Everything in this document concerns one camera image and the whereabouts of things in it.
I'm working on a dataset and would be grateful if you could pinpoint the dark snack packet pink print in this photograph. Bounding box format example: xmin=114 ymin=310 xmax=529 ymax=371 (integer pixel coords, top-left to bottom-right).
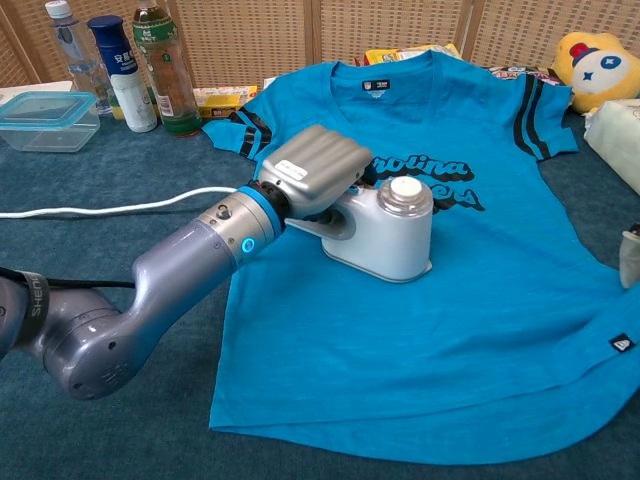
xmin=487 ymin=64 xmax=564 ymax=86

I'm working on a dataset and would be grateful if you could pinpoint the long white tissue pack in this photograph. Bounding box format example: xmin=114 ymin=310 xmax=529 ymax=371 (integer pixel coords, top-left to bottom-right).
xmin=582 ymin=98 xmax=640 ymax=196

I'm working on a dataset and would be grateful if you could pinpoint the dark teal table cloth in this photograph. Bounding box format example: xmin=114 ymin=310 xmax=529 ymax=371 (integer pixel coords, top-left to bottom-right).
xmin=0 ymin=107 xmax=640 ymax=480

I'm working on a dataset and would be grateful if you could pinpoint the white bottle blue cap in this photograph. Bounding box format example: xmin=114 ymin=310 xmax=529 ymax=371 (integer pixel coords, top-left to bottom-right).
xmin=87 ymin=14 xmax=159 ymax=134

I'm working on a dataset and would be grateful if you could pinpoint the blue Carolina Panthers t-shirt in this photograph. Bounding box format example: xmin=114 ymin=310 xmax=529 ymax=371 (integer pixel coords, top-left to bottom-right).
xmin=202 ymin=49 xmax=640 ymax=466

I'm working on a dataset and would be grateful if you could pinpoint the wicker folding screen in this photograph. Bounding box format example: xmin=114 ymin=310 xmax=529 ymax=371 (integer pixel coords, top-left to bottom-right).
xmin=0 ymin=0 xmax=640 ymax=91

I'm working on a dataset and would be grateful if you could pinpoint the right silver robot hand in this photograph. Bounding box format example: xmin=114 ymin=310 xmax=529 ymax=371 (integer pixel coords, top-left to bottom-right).
xmin=618 ymin=227 xmax=640 ymax=290

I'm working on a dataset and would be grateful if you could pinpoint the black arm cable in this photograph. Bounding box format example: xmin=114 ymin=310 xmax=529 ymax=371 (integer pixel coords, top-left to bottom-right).
xmin=0 ymin=267 xmax=137 ymax=291

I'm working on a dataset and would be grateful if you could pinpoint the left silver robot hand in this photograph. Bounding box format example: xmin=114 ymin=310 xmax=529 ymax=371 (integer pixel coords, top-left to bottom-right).
xmin=257 ymin=124 xmax=374 ymax=224

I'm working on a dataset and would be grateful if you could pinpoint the green label tea bottle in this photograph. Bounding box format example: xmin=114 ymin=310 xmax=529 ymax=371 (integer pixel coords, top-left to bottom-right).
xmin=132 ymin=0 xmax=201 ymax=137

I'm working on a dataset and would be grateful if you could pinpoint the yellow plush toy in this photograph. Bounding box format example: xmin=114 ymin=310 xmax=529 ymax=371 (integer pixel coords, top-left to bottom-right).
xmin=549 ymin=31 xmax=640 ymax=116

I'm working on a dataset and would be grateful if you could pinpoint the white power cord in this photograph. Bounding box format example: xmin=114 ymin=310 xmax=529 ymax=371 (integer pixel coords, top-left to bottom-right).
xmin=0 ymin=186 xmax=251 ymax=220

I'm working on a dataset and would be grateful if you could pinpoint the yellow snack bag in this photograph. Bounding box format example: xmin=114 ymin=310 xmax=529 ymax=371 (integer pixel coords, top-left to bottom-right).
xmin=363 ymin=42 xmax=462 ymax=66

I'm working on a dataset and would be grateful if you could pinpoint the clear container blue lid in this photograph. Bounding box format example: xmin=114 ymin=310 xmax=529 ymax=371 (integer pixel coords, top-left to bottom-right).
xmin=0 ymin=91 xmax=101 ymax=154

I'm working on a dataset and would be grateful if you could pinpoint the yellow snack box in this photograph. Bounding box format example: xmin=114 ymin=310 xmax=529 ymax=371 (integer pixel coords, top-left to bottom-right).
xmin=192 ymin=84 xmax=259 ymax=120

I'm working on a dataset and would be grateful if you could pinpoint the clear water bottle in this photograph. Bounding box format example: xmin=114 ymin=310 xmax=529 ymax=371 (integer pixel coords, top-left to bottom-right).
xmin=44 ymin=0 xmax=114 ymax=116

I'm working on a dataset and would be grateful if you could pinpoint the white handheld garment steamer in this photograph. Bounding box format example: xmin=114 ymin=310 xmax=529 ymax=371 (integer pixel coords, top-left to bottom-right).
xmin=284 ymin=175 xmax=434 ymax=285

